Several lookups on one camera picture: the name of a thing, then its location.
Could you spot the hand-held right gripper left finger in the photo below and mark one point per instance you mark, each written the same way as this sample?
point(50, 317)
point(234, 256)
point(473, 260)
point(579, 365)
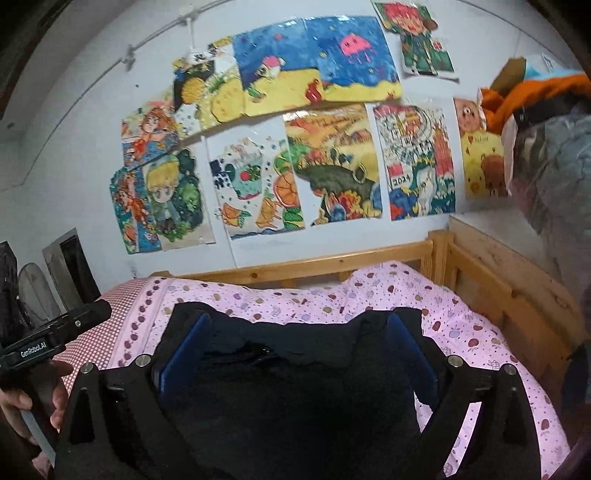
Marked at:
point(184, 355)

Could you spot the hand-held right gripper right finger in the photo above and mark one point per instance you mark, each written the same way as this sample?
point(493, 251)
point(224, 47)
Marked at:
point(411, 355)

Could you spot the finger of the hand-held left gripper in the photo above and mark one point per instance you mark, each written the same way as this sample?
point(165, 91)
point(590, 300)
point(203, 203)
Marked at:
point(87, 316)

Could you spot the black jacket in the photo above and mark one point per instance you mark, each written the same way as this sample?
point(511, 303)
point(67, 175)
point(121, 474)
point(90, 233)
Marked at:
point(295, 397)

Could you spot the clear bag of clothes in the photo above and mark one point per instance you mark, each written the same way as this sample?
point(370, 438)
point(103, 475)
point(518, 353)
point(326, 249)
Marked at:
point(558, 175)

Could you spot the person's left hand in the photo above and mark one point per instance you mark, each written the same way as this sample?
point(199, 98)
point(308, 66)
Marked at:
point(60, 397)

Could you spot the red checked pillow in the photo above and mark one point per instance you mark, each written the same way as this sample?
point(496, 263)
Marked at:
point(124, 295)

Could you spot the dark doorway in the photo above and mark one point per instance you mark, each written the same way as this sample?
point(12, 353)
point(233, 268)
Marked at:
point(74, 272)

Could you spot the standing fan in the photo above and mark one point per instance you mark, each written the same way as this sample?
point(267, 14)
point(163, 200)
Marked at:
point(37, 293)

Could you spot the dark storage shelf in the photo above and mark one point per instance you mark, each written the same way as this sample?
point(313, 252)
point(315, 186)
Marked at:
point(8, 290)

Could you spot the pink apple-print quilt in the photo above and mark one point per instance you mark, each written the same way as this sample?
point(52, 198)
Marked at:
point(323, 290)

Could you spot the swimming girl drawing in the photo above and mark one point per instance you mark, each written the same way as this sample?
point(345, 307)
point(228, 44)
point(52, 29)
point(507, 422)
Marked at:
point(127, 212)

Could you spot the blond-haired figure drawing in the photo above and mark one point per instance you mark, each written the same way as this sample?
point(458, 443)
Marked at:
point(175, 198)

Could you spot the fruit drink drawing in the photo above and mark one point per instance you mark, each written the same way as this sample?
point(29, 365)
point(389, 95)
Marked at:
point(254, 184)

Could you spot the town and dragon drawing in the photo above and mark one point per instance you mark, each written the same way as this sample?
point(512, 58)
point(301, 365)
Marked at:
point(415, 161)

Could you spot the orange-dress girl drawing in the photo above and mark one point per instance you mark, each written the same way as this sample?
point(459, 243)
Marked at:
point(147, 127)

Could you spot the sunflower landscape painting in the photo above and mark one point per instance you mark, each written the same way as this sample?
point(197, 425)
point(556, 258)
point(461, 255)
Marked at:
point(332, 166)

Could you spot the yellow bear drawing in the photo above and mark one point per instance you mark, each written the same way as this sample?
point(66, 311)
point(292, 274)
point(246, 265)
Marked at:
point(480, 152)

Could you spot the black and yellow collage drawing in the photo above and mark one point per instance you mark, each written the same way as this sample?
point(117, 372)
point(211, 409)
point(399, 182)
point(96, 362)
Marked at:
point(207, 87)

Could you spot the orange cloth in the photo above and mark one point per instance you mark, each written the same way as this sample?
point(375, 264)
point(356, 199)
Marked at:
point(531, 97)

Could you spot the blue sea fish painting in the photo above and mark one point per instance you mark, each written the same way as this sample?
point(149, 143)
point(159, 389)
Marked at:
point(272, 69)

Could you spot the pink jellyfish painting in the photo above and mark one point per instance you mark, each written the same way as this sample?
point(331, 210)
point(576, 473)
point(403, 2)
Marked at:
point(355, 55)

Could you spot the red-haired figure drawing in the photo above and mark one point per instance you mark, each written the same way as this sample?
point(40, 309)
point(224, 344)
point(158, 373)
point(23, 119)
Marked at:
point(415, 41)

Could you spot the wooden bed frame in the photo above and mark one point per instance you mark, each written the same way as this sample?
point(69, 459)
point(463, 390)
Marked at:
point(489, 277)

